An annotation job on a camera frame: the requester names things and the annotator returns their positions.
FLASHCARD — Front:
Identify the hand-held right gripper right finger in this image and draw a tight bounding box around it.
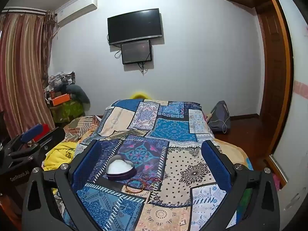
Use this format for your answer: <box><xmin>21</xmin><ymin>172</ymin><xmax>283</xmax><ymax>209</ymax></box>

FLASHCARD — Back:
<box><xmin>201</xmin><ymin>140</ymin><xmax>281</xmax><ymax>231</ymax></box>

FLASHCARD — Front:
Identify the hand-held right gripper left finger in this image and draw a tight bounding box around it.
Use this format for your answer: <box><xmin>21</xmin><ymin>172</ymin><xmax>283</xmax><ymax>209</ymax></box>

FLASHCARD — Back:
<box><xmin>22</xmin><ymin>140</ymin><xmax>104</xmax><ymax>231</ymax></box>

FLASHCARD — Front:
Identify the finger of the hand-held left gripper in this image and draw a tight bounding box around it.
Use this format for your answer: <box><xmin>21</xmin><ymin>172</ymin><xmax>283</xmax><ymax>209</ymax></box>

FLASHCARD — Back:
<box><xmin>8</xmin><ymin>127</ymin><xmax>66</xmax><ymax>160</ymax></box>
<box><xmin>5</xmin><ymin>124</ymin><xmax>44</xmax><ymax>152</ymax></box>

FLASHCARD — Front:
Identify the heart-shaped jewelry box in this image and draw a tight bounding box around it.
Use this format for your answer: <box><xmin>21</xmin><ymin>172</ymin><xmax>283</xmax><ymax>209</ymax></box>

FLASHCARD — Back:
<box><xmin>106</xmin><ymin>156</ymin><xmax>136</xmax><ymax>181</ymax></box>

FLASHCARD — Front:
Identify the brown bead bracelet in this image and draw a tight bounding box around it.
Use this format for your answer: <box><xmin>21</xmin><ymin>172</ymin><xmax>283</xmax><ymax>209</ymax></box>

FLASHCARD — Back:
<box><xmin>125</xmin><ymin>178</ymin><xmax>147</xmax><ymax>193</ymax></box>

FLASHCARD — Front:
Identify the silver rings chain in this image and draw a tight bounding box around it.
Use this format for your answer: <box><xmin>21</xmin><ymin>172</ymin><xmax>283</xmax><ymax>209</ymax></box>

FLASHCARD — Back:
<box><xmin>148</xmin><ymin>179</ymin><xmax>162</xmax><ymax>193</ymax></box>

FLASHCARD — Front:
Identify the red cloth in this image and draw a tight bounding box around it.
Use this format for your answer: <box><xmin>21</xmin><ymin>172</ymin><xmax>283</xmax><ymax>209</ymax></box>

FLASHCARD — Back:
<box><xmin>36</xmin><ymin>124</ymin><xmax>55</xmax><ymax>142</ymax></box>

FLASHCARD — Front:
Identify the yellow cloth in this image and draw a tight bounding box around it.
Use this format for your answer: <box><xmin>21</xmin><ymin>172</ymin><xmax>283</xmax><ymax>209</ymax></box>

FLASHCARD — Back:
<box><xmin>42</xmin><ymin>141</ymin><xmax>80</xmax><ymax>172</ymax></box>

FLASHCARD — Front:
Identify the beige orange blanket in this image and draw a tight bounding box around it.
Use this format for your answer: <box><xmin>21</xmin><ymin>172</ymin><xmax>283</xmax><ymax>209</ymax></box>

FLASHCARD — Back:
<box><xmin>217</xmin><ymin>139</ymin><xmax>254</xmax><ymax>172</ymax></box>

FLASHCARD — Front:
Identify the striped brown blanket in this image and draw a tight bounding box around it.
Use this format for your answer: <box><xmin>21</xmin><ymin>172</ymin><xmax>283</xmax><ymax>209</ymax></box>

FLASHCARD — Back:
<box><xmin>63</xmin><ymin>115</ymin><xmax>103</xmax><ymax>143</ymax></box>

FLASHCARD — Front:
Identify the green patterned cloth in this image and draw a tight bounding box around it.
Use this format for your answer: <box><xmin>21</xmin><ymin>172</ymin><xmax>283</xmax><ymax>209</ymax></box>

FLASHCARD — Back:
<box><xmin>49</xmin><ymin>100</ymin><xmax>86</xmax><ymax>125</ymax></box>

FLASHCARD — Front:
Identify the orange box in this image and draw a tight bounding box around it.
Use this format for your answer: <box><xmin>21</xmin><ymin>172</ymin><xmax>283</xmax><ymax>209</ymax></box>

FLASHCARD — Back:
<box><xmin>50</xmin><ymin>93</ymin><xmax>72</xmax><ymax>106</ymax></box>

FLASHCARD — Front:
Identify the grey bag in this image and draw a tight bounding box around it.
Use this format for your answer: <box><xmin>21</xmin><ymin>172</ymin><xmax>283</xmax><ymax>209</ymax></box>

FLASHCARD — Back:
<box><xmin>207</xmin><ymin>100</ymin><xmax>232</xmax><ymax>133</ymax></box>

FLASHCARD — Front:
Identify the dark grey garment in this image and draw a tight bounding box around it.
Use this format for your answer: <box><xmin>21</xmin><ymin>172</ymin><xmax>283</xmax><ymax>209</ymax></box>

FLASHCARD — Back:
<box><xmin>66</xmin><ymin>84</ymin><xmax>91</xmax><ymax>105</ymax></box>

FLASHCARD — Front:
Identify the striped red curtain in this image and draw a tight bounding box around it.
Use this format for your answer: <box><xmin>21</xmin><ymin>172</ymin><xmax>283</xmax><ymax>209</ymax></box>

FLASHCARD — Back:
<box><xmin>0</xmin><ymin>11</ymin><xmax>57</xmax><ymax>145</ymax></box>

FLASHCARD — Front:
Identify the pile of clutter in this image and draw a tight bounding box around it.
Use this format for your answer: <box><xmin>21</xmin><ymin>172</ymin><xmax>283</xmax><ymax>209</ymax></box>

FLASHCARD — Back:
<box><xmin>43</xmin><ymin>71</ymin><xmax>76</xmax><ymax>100</ymax></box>

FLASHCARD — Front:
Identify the blue patchwork blanket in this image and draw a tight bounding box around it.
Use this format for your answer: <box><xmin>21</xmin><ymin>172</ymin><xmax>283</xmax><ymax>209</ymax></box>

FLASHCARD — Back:
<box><xmin>60</xmin><ymin>99</ymin><xmax>241</xmax><ymax>231</ymax></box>

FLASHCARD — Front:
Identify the yellow plastic object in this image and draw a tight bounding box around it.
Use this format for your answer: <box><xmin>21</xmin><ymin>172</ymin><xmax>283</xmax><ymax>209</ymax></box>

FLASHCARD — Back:
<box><xmin>130</xmin><ymin>91</ymin><xmax>151</xmax><ymax>100</ymax></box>

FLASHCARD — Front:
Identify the white wardrobe door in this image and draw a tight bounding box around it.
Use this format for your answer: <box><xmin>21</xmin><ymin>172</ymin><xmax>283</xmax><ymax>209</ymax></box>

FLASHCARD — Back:
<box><xmin>269</xmin><ymin>0</ymin><xmax>308</xmax><ymax>212</ymax></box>

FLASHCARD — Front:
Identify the wooden door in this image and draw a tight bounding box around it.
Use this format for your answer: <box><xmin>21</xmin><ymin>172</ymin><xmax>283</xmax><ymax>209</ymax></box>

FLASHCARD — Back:
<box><xmin>256</xmin><ymin>1</ymin><xmax>293</xmax><ymax>155</ymax></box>

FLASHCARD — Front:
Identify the white air conditioner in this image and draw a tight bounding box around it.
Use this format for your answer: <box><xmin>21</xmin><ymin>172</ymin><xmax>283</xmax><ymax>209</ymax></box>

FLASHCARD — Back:
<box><xmin>55</xmin><ymin>0</ymin><xmax>98</xmax><ymax>28</ymax></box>

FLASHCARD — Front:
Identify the small black wall screen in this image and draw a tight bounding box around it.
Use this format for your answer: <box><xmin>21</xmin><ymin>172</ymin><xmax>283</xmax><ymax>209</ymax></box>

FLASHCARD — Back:
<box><xmin>121</xmin><ymin>40</ymin><xmax>153</xmax><ymax>65</ymax></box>

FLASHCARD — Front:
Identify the white curtain rail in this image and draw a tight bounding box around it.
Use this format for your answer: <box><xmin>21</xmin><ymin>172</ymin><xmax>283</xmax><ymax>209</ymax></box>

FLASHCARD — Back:
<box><xmin>1</xmin><ymin>7</ymin><xmax>48</xmax><ymax>15</ymax></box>

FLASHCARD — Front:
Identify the black wall television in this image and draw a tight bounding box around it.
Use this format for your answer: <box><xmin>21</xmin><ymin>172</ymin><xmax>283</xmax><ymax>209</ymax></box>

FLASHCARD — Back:
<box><xmin>107</xmin><ymin>8</ymin><xmax>162</xmax><ymax>46</ymax></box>

